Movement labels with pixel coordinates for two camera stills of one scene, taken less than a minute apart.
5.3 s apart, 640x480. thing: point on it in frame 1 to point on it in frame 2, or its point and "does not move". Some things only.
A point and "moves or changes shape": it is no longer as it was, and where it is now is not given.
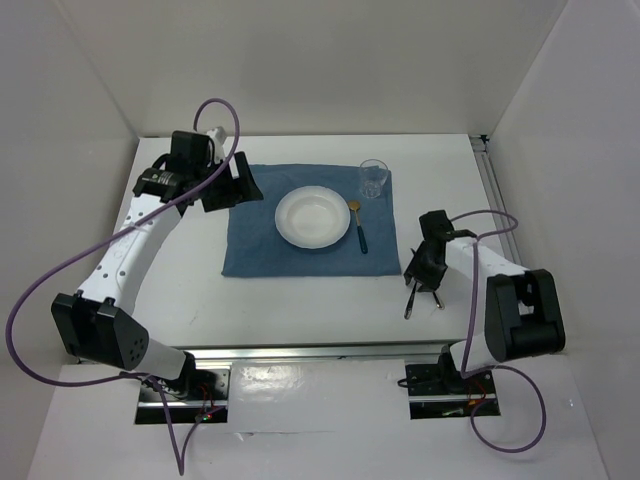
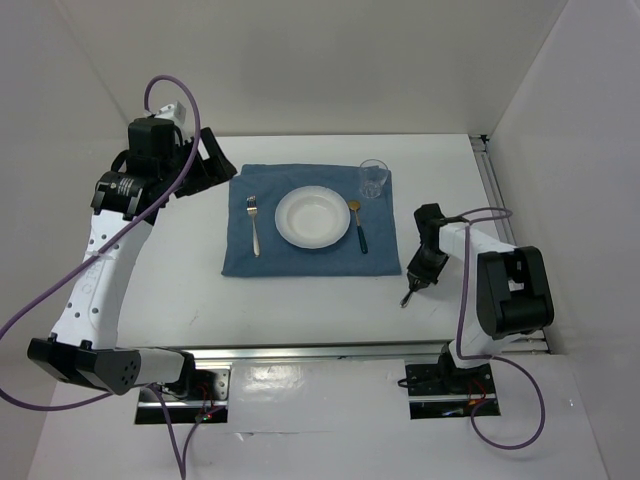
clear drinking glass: x=373 y=174 does not move
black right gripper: x=430 y=282 does not move
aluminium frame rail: x=495 y=194 does not move
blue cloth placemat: x=255 y=246 does not move
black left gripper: x=240 y=189 to x=214 y=169
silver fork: x=438 y=302 to x=252 y=208
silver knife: x=410 y=302 moves or changes shape
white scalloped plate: x=312 y=217 does not move
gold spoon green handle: x=355 y=205 does not move
